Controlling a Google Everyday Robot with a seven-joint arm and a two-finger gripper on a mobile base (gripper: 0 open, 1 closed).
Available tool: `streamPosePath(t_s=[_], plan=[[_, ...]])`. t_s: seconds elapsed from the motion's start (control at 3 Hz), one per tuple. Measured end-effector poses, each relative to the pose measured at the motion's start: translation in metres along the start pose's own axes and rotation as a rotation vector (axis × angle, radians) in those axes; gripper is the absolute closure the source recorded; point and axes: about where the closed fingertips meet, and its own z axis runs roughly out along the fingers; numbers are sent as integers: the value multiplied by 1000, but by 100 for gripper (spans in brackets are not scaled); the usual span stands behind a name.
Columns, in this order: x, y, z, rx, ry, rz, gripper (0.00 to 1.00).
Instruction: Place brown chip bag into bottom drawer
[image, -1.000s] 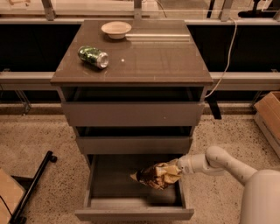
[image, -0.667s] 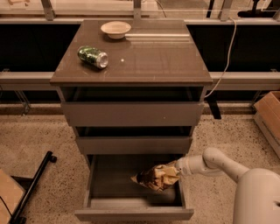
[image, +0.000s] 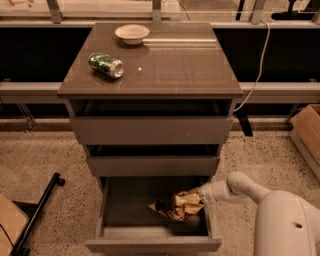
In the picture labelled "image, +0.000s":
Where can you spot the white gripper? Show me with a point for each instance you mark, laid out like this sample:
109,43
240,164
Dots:
207,192

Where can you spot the brown chip bag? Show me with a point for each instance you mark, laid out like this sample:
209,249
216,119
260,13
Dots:
178,206

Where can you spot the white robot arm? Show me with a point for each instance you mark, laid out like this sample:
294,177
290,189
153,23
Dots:
285,224

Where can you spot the brown drawer cabinet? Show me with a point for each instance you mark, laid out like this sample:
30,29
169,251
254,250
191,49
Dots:
178,70

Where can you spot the grey bottom drawer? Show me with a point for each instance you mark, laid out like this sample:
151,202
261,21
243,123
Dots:
126,224

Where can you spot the grey drawer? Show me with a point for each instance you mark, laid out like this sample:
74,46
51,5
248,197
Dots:
147,130
153,160
126,224

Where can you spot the grey middle drawer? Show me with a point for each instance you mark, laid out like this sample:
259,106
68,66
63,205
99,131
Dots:
153,160

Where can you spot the grey top drawer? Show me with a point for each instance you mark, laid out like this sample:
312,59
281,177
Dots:
147,130

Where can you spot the cardboard box right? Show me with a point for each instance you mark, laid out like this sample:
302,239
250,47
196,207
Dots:
306,135

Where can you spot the cardboard box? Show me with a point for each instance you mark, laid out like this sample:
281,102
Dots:
12,222
306,135

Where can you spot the green soda can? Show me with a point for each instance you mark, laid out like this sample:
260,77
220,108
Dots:
106,64

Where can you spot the white ceramic bowl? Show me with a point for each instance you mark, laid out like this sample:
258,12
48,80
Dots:
132,34

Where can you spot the black metal stand leg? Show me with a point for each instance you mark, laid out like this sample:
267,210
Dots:
33,211

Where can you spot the cardboard box left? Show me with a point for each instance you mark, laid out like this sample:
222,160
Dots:
12,222

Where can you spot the grey metal railing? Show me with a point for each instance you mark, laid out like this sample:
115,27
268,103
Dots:
263,92

